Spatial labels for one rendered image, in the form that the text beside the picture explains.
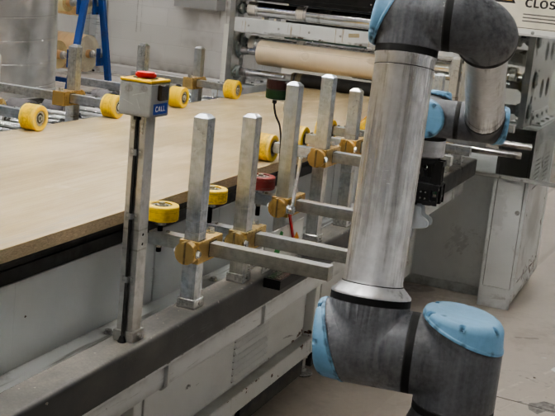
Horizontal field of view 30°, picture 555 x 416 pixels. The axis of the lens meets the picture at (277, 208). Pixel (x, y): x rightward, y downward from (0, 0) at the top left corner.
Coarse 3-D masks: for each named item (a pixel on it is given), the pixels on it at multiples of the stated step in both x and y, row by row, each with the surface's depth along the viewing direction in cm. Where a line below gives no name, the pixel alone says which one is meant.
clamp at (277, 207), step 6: (300, 192) 278; (276, 198) 269; (282, 198) 269; (288, 198) 269; (300, 198) 275; (270, 204) 268; (276, 204) 268; (282, 204) 267; (288, 204) 268; (294, 204) 272; (270, 210) 269; (276, 210) 268; (282, 210) 267; (276, 216) 268; (282, 216) 270
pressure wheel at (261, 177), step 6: (258, 174) 279; (264, 174) 280; (270, 174) 280; (258, 180) 274; (264, 180) 274; (270, 180) 275; (258, 186) 274; (264, 186) 274; (270, 186) 275; (258, 192) 277; (258, 210) 279
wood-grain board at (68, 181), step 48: (240, 96) 455; (336, 96) 492; (0, 144) 288; (48, 144) 295; (96, 144) 302; (0, 192) 231; (48, 192) 236; (96, 192) 241; (0, 240) 193; (48, 240) 201
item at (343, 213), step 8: (264, 192) 278; (256, 200) 277; (264, 200) 276; (296, 200) 273; (304, 200) 274; (296, 208) 273; (304, 208) 272; (312, 208) 271; (320, 208) 270; (328, 208) 270; (336, 208) 269; (344, 208) 269; (352, 208) 270; (328, 216) 270; (336, 216) 269; (344, 216) 268; (352, 216) 267
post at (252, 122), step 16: (256, 128) 242; (240, 144) 244; (256, 144) 244; (240, 160) 245; (256, 160) 246; (240, 176) 245; (256, 176) 247; (240, 192) 246; (240, 208) 247; (240, 224) 248; (240, 272) 250
